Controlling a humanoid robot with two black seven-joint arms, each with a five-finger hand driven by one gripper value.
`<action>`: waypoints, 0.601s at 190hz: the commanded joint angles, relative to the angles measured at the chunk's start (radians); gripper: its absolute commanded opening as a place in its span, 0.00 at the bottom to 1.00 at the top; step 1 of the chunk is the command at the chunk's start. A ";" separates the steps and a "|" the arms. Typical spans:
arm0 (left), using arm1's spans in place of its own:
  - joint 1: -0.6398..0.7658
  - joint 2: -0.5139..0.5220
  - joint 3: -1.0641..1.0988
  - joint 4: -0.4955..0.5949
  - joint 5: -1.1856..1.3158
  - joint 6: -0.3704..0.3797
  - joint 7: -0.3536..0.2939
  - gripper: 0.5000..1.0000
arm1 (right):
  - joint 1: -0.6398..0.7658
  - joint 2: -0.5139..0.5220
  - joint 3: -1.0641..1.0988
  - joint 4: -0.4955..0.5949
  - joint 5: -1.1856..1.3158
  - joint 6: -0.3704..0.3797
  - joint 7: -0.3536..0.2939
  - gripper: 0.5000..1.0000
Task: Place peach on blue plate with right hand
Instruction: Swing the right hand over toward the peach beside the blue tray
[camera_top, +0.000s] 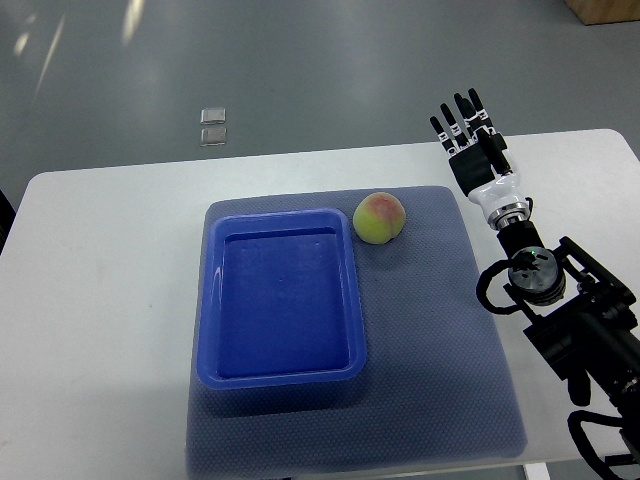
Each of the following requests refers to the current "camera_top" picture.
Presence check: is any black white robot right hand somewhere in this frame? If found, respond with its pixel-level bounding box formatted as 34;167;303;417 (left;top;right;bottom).
430;88;533;231

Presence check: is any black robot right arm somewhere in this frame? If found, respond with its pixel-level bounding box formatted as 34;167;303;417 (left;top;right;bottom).
476;208;639;479

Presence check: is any green red peach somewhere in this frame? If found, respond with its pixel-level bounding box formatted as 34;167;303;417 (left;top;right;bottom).
352;192;406;245

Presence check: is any blue plastic tray plate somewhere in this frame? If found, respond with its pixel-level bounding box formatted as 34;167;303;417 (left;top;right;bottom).
195;208;367;391

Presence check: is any lower metal floor plate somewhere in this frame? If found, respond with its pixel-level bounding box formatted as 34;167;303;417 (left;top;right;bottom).
200;125;227;147

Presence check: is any metal floor plate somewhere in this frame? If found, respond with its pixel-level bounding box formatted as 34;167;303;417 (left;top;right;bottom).
200;107;226;125
200;125;227;147

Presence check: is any upper metal floor plate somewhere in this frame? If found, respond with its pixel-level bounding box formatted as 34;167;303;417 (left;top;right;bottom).
200;107;226;125

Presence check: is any brown cardboard box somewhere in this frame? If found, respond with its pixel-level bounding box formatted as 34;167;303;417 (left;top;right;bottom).
565;0;639;26

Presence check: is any blue grey textured mat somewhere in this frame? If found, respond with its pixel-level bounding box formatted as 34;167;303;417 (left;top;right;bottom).
186;186;527;479

